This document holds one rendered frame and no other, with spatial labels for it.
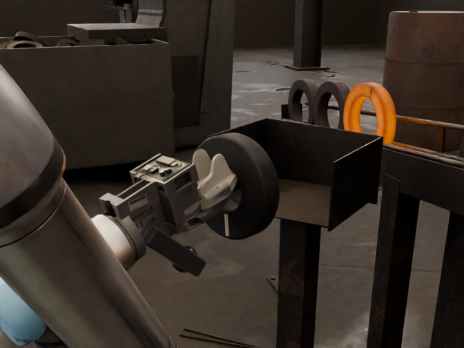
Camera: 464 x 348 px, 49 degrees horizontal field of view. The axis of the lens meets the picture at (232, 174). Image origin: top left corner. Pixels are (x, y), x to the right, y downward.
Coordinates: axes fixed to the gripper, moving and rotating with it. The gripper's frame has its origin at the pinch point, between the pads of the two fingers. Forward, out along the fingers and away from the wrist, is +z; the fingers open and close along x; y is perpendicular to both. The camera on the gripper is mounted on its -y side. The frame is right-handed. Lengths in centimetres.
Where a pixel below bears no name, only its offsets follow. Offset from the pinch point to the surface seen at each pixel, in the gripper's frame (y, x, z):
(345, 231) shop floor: -104, 57, 107
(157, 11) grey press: -24, 217, 159
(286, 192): -19.1, 10.0, 22.0
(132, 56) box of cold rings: -31, 174, 104
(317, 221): -15.6, -4.1, 13.0
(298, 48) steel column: -184, 400, 525
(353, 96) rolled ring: -15, 17, 60
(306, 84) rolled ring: -20, 42, 74
